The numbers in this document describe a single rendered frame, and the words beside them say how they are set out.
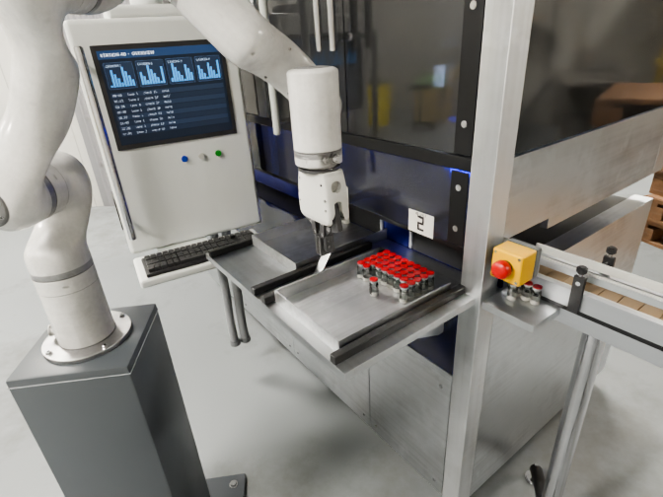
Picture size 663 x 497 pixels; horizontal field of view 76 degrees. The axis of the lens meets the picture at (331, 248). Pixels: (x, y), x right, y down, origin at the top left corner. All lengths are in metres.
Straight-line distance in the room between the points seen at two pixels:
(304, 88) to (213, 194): 1.01
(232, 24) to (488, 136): 0.53
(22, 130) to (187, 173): 0.79
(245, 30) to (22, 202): 0.50
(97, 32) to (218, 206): 0.66
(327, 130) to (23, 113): 0.52
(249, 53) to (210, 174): 0.96
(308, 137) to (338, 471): 1.36
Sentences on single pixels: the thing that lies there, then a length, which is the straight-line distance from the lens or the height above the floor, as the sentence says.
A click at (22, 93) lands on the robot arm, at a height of 1.41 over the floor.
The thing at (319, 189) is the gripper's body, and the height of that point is 1.22.
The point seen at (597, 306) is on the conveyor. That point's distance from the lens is 1.07.
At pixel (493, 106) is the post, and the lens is 0.94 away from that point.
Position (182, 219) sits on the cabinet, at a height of 0.89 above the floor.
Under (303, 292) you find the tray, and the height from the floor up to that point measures 0.88.
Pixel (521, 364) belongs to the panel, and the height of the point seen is 0.54.
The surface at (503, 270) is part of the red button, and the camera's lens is 0.97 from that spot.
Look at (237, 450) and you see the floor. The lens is 1.93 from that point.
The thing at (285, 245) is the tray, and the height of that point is 0.88.
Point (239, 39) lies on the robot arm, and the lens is 0.73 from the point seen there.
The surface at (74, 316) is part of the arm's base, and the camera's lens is 1.08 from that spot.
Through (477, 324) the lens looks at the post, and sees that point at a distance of 1.12.
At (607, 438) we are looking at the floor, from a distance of 2.12.
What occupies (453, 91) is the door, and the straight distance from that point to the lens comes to 1.00.
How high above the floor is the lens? 1.46
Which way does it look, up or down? 26 degrees down
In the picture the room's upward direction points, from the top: 4 degrees counter-clockwise
